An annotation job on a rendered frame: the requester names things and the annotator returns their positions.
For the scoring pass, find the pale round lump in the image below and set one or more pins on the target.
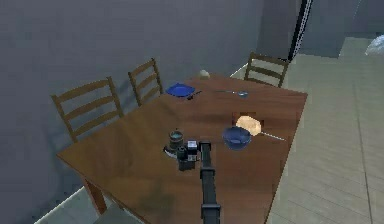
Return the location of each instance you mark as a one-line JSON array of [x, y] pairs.
[[204, 73]]

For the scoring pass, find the blue bowl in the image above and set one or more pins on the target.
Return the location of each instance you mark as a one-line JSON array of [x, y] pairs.
[[236, 139]]

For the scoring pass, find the pale bread loaf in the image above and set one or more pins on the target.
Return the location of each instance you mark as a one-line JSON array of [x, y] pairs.
[[248, 124]]

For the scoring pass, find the silver spoon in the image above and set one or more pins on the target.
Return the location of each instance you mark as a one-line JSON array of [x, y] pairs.
[[240, 93]]

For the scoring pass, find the brown wooden table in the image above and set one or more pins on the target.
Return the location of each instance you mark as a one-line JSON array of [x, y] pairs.
[[140, 156]]

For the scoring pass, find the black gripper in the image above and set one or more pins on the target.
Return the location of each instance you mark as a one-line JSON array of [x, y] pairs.
[[185, 164]]

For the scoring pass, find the brown wooden slatted chair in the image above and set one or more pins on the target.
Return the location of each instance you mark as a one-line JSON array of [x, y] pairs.
[[145, 81], [266, 70], [87, 106]]

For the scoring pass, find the black utensil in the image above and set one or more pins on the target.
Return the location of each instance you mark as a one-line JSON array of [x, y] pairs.
[[194, 95]]

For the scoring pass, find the blue plate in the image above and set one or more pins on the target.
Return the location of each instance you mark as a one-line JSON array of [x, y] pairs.
[[180, 90]]

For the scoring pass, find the grey patterned mug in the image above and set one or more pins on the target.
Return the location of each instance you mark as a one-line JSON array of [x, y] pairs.
[[176, 140]]

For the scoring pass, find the black and white door edge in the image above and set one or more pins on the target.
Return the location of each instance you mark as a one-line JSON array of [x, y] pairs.
[[299, 30]]

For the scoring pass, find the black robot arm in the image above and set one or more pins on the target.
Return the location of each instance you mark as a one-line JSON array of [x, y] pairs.
[[209, 186]]

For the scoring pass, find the silver knife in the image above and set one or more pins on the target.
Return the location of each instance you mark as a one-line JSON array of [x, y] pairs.
[[273, 136]]

